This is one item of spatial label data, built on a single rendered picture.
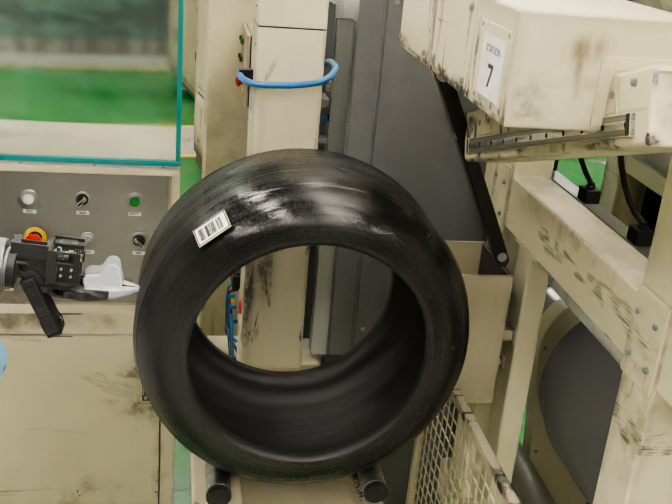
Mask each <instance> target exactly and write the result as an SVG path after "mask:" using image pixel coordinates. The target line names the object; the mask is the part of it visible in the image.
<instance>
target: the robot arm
mask: <svg viewBox="0 0 672 504"><path fill-rule="evenodd" d="M62 239H70V240H78V242H77V241H69V240H62ZM85 255H86V249H85V239H83V238H75V237H67V236H59V235H53V237H52V238H49V241H48V242H45V241H37V240H29V239H23V235H21V234H14V239H13V240H12V241H11V242H10V240H9V239H8V238H1V237H0V293H1V292H2V291H4V288H15V285H16V282H17V278H21V280H20V285H21V287H22V289H23V290H24V292H25V294H26V296H27V298H28V300H29V302H30V304H31V306H32V308H33V310H34V312H35V314H36V316H37V318H38V320H39V322H40V325H41V328H42V330H43V331H44V333H45V334H46V335H47V337H48V338H52V337H55V336H58V335H60V334H62V331H63V328H64V325H65V322H64V319H63V316H62V315H61V313H60V312H59V311H58V309H57V307H56V305H55V303H54V301H53V299H52V297H51V296H53V297H58V298H63V299H73V300H79V301H99V300H107V299H115V298H120V297H124V296H129V295H131V294H134V293H137V292H138V291H139V286H138V285H136V284H134V283H131V282H129V281H125V280H124V278H123V272H122V266H121V261H120V259H119V258H118V257H117V256H109V257H108V258H107V259H106V261H105V262H104V263H103V265H101V266H96V265H90V266H88V267H87V268H86V270H82V267H83V263H84V262H85ZM7 360H8V354H7V350H6V347H5V345H4V344H3V343H2V342H1V341H0V378H1V376H2V375H3V373H4V371H5V369H6V365H7Z"/></svg>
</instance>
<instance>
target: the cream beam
mask: <svg viewBox="0 0 672 504"><path fill-rule="evenodd" d="M484 31H486V32H488V33H490V34H492V35H494V36H496V37H498V38H500V39H501V40H503V41H505V42H506V48H505V55H504V61H503V68H502V75H501V81H500V88H499V95H498V101H497V106H496V105H495V104H493V103H492V102H491V101H489V100H488V99H487V98H485V97H484V96H482V95H481V94H480V93H478V92H477V91H476V88H477V80H478V73H479V66H480V59H481V52H482V45H483V38H484ZM399 38H400V45H401V46H402V47H403V48H404V49H406V50H407V51H408V52H409V53H411V54H412V55H413V56H414V57H416V58H417V59H418V60H419V61H421V62H422V63H423V64H425V65H426V66H427V67H428V68H430V69H431V70H432V71H433V72H435V73H436V74H437V75H438V76H440V77H441V78H442V79H444V80H445V81H446V82H447V83H449V84H450V85H451V86H452V87H454V88H455V89H456V90H457V91H459V92H460V93H461V94H463V95H464V96H465V97H466V98H468V99H469V100H470V101H471V102H473V103H474V104H475V105H476V106H478V107H479V108H480V109H481V110H483V111H484V112H485V113H487V114H488V115H489V116H490V117H492V118H493V119H494V120H495V121H497V122H498V123H499V124H500V125H502V126H503V127H514V128H535V129H557V130H579V131H585V132H596V131H599V130H600V126H601V124H602V119H603V117H606V116H607V115H605V113H606V108H607V103H608V98H609V93H610V88H611V83H612V78H613V76H615V75H617V74H621V73H625V72H629V71H633V70H637V69H641V68H645V67H649V66H653V65H672V13H670V12H666V11H662V10H659V9H655V8H652V7H648V6H645V5H641V4H638V3H634V2H631V1H627V0H404V5H403V14H402V23H401V33H399Z"/></svg>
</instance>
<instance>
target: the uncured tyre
mask: <svg viewBox="0 0 672 504"><path fill-rule="evenodd" d="M223 210H225V212H226V215H227V217H228V219H229V222H230V224H231V227H230V228H228V229H227V230H225V231H224V232H222V233H221V234H219V235H218V236H216V237H215V238H213V239H212V240H211V241H209V242H208V243H206V244H205V245H203V246H202V247H199V246H198V243H197V240H196V238H195V235H194V233H193V231H194V230H195V229H197V228H198V227H199V226H201V225H202V224H204V223H205V222H207V221H208V220H210V219H211V218H213V217H214V216H216V215H217V214H218V213H220V212H221V211H223ZM309 245H325V246H335V247H341V248H346V249H350V250H354V251H357V252H360V253H363V254H365V255H368V256H370V257H372V258H374V259H376V260H378V261H380V262H381V263H383V264H384V265H386V266H387V267H389V268H390V269H391V285H390V291H389V295H388V299H387V302H386V305H385V307H384V310H383V312H382V314H381V316H380V318H379V319H378V321H377V323H376V324H375V326H374V327H373V328H372V330H371V331H370V332H369V333H368V334H367V336H366V337H365V338H364V339H363V340H362V341H361V342H360V343H359V344H357V345H356V346H355V347H354V348H352V349H351V350H350V351H348V352H347V353H345V354H344V355H342V356H340V357H339V358H337V359H335V360H333V361H331V362H328V363H326V364H323V365H321V366H317V367H314V368H310V369H305V370H299V371H270V370H264V369H259V368H255V367H252V366H249V365H246V364H244V363H241V362H239V361H237V360H235V359H233V358H232V357H230V356H228V355H227V354H225V353H224V352H223V351H221V350H220V349H219V348H218V347H216V346H215V345H214V344H213V343H212V342H211V341H210V340H209V338H208V337H207V336H206V335H205V334H204V332H203V331H202V329H201V328H200V326H199V324H198V323H197V321H196V320H197V317H198V315H199V313H200V312H201V310H202V308H203V306H204V305H205V303H206V302H207V300H208V299H209V298H210V296H211V295H212V294H213V293H214V291H215V290H216V289H217V288H218V287H219V286H220V285H221V284H222V283H223V282H224V281H225V280H226V279H227V278H229V277H230V276H231V275H232V274H233V273H235V272H236V271H238V270H239V269H240V268H242V267H244V266H245V265H247V264H249V263H250V262H252V261H254V260H256V259H258V258H260V257H263V256H265V255H268V254H270V253H273V252H276V251H280V250H283V249H288V248H293V247H299V246H309ZM138 286H139V291H138V292H137V297H136V306H135V314H134V323H133V350H134V358H135V362H136V364H137V366H138V371H139V375H140V379H141V382H142V385H143V386H142V387H143V389H144V391H145V393H146V396H147V398H148V399H149V401H150V403H151V405H152V407H153V409H154V411H155V412H156V414H157V416H158V417H159V419H160V420H161V422H162V423H163V424H164V426H165V427H166V428H167V429H168V431H169V432H170V433H171V434H172V435H173V436H174V437H175V438H176V439H177V440H178V441H179V442H180V443H181V444H182V445H183V446H184V447H186V448H187V449H188V450H189V451H191V452H192V453H193V454H195V455H196V456H198V457H199V458H201V459H202V460H204V461H206V462H207V463H209V464H211V465H213V466H215V467H217V468H219V469H221V470H223V471H226V472H228V473H231V474H234V475H237V476H240V477H243V478H247V479H251V480H255V481H260V482H266V483H275V484H309V483H318V482H324V481H330V480H334V479H338V478H342V477H346V476H349V475H352V474H355V473H358V472H360V471H363V470H365V469H368V468H370V467H372V466H374V465H376V464H378V463H380V462H382V461H384V460H386V459H387V458H389V457H391V456H392V455H394V454H395V453H397V452H398V451H400V450H401V449H403V448H404V447H405V446H407V445H408V444H409V443H410V442H412V441H413V440H414V439H415V438H416V437H417V436H418V435H419V434H421V433H422V432H423V431H424V430H425V429H426V428H427V426H428V425H429V424H430V423H431V422H432V421H433V420H434V419H435V417H436V416H437V415H438V413H439V412H440V411H441V409H442V408H443V407H444V405H445V404H446V402H447V400H448V399H449V397H450V395H451V393H452V392H453V390H454V388H455V386H456V383H457V381H458V379H459V376H460V374H461V371H462V368H463V365H464V361H465V357H466V353H467V347H468V340H469V305H468V297H467V291H466V287H465V283H464V279H463V276H462V273H461V270H460V268H459V265H458V263H457V261H456V259H455V257H454V255H453V253H452V251H451V250H450V248H449V246H448V245H447V243H446V242H445V240H444V239H443V237H442V236H441V235H440V233H439V232H438V230H437V229H436V228H435V226H434V225H433V223H432V222H431V221H430V219H429V218H428V216H427V215H426V214H425V212H424V211H423V209H422V208H421V207H420V205H419V204H418V203H417V201H416V200H415V199H414V198H413V197H412V196H411V194H410V193H409V192H408V191H407V190H406V189H405V188H403V187H402V186H401V185H400V184H399V183H398V182H397V181H395V180H394V179H393V178H391V177H390V176H389V175H387V174H386V173H384V172H382V171H381V170H379V169H377V168H376V167H374V166H372V165H370V164H368V163H366V162H363V161H361V160H359V159H356V158H353V157H350V156H347V155H344V154H340V153H336V152H331V151H326V150H319V149H306V148H289V149H278V150H271V151H265V152H261V153H257V154H253V155H250V156H246V157H243V158H241V159H238V160H236V161H233V162H231V163H229V164H227V165H225V166H223V167H221V168H219V169H217V170H215V171H214V172H212V173H210V174H209V175H207V176H206V177H204V178H203V179H201V180H200V181H198V182H197V183H196V184H194V185H193V186H192V187H191V188H190V189H188V190H187V191H186V192H185V193H184V194H183V195H182V196H181V197H180V198H179V199H178V200H177V201H176V202H175V203H174V204H173V205H172V207H171V208H170V209H169V210H168V212H167V213H166V214H165V216H164V217H163V218H162V220H161V221H160V223H159V225H158V226H157V228H156V230H155V231H154V233H153V235H152V237H151V239H150V241H149V244H148V246H147V249H146V251H145V254H144V257H143V261H142V264H141V269H140V274H139V280H138Z"/></svg>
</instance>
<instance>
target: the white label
mask: <svg viewBox="0 0 672 504"><path fill-rule="evenodd" d="M230 227H231V224H230V222H229V219H228V217H227V215H226V212H225V210H223V211H221V212H220V213H218V214H217V215H216V216H214V217H213V218H211V219H210V220H208V221H207V222H205V223H204V224H202V225H201V226H199V227H198V228H197V229H195V230H194V231H193V233H194V235H195V238H196V240H197V243H198V246H199V247H202V246H203V245H205V244H206V243H208V242H209V241H211V240H212V239H213V238H215V237H216V236H218V235H219V234H221V233H222V232H224V231H225V230H227V229H228V228H230Z"/></svg>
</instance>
